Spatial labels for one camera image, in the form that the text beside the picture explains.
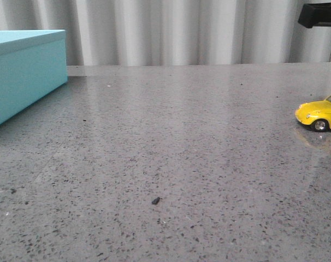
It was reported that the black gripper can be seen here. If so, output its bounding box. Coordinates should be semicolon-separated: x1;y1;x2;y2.
297;3;331;90

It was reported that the yellow toy beetle car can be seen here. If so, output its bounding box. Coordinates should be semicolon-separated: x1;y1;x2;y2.
295;95;331;132

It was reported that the light blue storage box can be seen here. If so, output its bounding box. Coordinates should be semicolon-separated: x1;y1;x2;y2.
0;29;68;124

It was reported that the small black debris chip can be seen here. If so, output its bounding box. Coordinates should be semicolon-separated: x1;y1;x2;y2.
151;197;161;205

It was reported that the grey pleated curtain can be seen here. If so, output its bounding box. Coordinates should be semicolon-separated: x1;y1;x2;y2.
0;1;331;66

